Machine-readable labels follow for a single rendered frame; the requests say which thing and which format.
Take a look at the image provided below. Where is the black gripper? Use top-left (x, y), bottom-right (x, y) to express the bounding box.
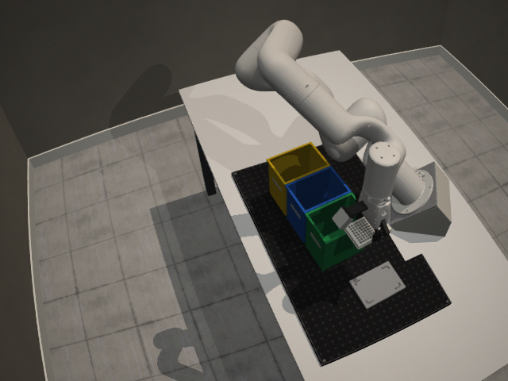
top-left (355, 191), bottom-right (391, 242)

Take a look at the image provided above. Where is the yellow open-top bin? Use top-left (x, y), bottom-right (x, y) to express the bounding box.
top-left (266, 142), bottom-right (330, 216)

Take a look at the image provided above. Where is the green bin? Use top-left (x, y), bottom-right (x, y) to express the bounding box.
top-left (305, 192), bottom-right (364, 271)

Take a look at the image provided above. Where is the blue open-top bin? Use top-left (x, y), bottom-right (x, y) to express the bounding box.
top-left (285, 166), bottom-right (351, 243)

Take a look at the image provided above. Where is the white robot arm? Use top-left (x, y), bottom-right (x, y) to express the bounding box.
top-left (235, 20), bottom-right (433, 215)

